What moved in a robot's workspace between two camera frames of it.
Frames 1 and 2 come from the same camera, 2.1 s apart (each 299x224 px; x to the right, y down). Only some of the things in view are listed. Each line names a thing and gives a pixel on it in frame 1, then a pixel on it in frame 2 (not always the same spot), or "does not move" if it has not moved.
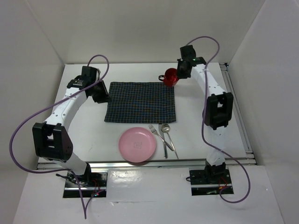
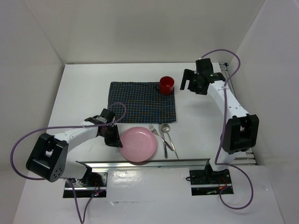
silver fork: (153, 130) does not move
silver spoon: (166, 128) does not move
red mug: (170, 77) -> (166, 84)
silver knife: (166, 156) does not move
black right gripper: (180, 75) -> (188, 74)
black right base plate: (203, 177) does not move
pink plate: (137, 144) does not move
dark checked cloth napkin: (140, 102) does not move
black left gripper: (104, 96) -> (115, 141)
